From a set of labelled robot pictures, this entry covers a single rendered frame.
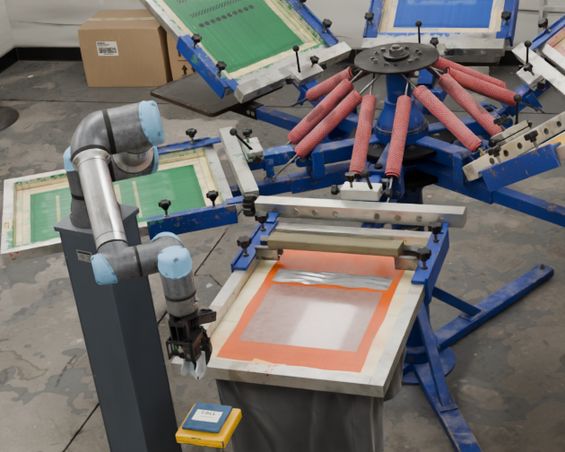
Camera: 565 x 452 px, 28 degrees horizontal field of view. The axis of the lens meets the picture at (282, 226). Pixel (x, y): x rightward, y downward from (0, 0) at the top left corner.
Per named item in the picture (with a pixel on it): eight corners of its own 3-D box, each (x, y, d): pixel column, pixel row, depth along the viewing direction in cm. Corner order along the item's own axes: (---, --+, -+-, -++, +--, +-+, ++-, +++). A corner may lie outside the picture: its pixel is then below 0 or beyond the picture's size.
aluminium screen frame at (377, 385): (384, 397, 283) (383, 386, 281) (172, 374, 302) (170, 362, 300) (446, 243, 347) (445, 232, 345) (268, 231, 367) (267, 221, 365)
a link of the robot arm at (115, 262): (56, 109, 283) (94, 273, 258) (99, 100, 285) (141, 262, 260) (62, 137, 292) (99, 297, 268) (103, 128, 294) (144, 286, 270)
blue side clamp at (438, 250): (429, 299, 323) (428, 279, 319) (412, 298, 324) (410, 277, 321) (449, 247, 347) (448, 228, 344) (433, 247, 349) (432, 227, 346)
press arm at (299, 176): (69, 237, 397) (65, 222, 394) (68, 230, 402) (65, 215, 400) (405, 172, 412) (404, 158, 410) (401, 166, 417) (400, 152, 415)
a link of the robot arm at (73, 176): (67, 183, 334) (58, 142, 328) (112, 173, 337) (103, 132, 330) (71, 200, 324) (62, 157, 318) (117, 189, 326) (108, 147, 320)
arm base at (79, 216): (60, 224, 333) (53, 195, 328) (91, 201, 344) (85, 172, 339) (100, 232, 326) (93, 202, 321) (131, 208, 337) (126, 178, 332)
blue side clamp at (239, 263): (248, 284, 341) (245, 265, 338) (233, 283, 343) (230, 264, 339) (280, 236, 366) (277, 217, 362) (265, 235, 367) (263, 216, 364)
